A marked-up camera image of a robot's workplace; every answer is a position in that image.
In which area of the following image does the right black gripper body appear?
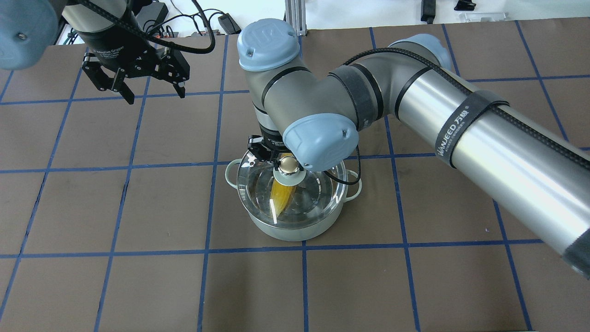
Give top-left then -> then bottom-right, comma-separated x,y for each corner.
248,135 -> 287,163

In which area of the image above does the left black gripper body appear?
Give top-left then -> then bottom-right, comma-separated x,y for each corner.
81,30 -> 169,90

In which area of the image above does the glass pot lid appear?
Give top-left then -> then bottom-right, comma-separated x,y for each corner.
236,152 -> 348,229

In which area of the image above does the yellow corn cob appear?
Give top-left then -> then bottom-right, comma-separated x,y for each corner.
271,154 -> 299,217

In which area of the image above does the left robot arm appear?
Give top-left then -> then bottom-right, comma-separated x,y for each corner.
0,0 -> 190,104

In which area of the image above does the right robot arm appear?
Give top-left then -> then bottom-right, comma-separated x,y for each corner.
237,18 -> 590,278

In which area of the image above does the light green electric pot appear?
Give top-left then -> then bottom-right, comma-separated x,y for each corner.
224,152 -> 362,242

